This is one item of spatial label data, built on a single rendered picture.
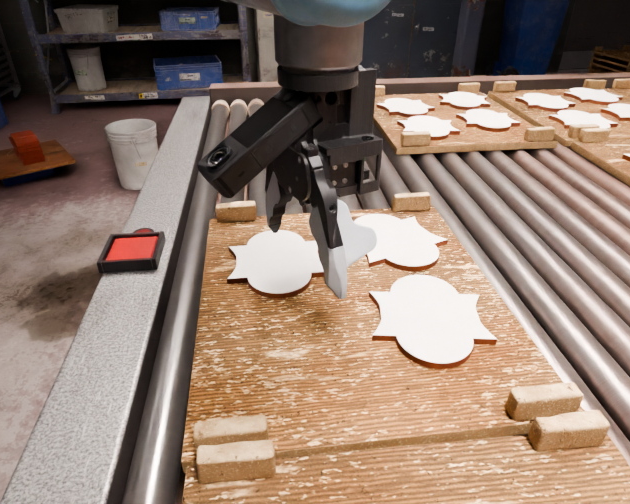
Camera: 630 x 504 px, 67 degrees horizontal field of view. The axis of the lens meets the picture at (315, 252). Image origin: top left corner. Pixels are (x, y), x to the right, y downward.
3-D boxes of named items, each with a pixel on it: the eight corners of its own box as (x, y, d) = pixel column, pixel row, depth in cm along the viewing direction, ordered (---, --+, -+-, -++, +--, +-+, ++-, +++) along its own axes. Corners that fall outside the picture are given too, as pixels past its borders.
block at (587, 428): (535, 454, 39) (543, 432, 37) (524, 434, 40) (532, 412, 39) (604, 447, 39) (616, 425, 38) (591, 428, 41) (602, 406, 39)
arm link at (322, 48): (300, 19, 35) (255, 9, 41) (300, 83, 38) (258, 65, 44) (383, 14, 38) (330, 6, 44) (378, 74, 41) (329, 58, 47)
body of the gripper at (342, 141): (380, 197, 48) (391, 70, 41) (303, 217, 44) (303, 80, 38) (339, 171, 53) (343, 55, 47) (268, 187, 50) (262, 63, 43)
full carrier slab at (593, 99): (563, 146, 103) (569, 126, 101) (487, 96, 137) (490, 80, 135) (714, 141, 106) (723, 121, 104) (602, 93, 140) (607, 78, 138)
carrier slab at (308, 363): (183, 474, 39) (180, 462, 38) (210, 227, 73) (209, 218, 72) (584, 428, 43) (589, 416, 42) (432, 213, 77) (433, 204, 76)
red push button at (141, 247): (106, 269, 65) (104, 261, 64) (117, 246, 70) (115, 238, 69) (152, 266, 65) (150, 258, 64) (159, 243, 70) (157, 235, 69)
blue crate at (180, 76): (157, 91, 449) (153, 66, 438) (156, 81, 483) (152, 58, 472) (224, 86, 465) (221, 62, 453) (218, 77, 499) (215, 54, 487)
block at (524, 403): (511, 424, 41) (518, 402, 40) (501, 407, 43) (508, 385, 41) (577, 417, 42) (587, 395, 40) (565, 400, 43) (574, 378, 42)
